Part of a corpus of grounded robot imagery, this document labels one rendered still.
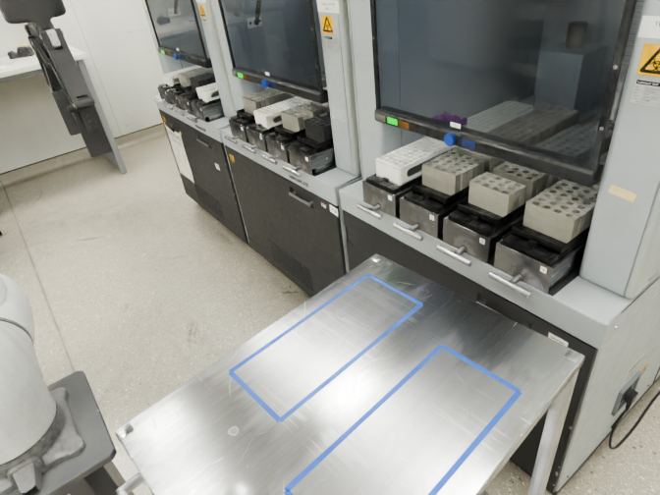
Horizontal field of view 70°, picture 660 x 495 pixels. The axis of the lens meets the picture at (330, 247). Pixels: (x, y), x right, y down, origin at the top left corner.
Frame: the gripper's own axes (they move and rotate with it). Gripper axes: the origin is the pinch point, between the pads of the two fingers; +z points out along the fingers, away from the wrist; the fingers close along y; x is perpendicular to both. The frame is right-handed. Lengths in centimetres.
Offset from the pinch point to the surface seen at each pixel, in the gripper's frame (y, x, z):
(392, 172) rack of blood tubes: -8, 70, 35
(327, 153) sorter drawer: -43, 74, 41
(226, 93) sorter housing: -119, 75, 34
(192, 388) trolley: 21.0, -2.8, 37.9
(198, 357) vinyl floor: -72, 15, 120
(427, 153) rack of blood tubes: -6, 82, 33
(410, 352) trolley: 40, 29, 38
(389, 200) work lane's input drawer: -5, 66, 42
